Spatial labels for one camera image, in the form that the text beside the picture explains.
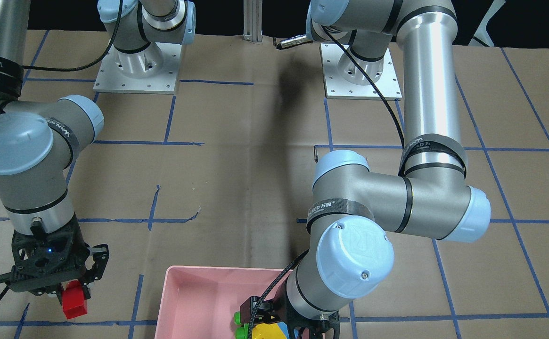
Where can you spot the green toy block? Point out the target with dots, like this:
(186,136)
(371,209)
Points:
(242,319)

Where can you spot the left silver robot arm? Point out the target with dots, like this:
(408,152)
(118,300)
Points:
(354,208)

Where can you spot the yellow toy block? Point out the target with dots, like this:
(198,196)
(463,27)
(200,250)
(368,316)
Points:
(270,331)

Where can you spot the pink plastic box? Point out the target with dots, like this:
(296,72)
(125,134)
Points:
(198,302)

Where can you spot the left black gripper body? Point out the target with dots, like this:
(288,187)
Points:
(269,314)

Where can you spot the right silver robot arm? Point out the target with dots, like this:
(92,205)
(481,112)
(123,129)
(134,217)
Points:
(38,141)

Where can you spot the red toy block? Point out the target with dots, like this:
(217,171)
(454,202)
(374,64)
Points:
(74,303)

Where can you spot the aluminium profile post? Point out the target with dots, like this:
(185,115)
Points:
(252,18)

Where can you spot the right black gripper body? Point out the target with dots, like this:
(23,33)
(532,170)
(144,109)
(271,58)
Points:
(98,256)

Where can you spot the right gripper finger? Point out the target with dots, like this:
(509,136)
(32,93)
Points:
(100,256)
(55,291)

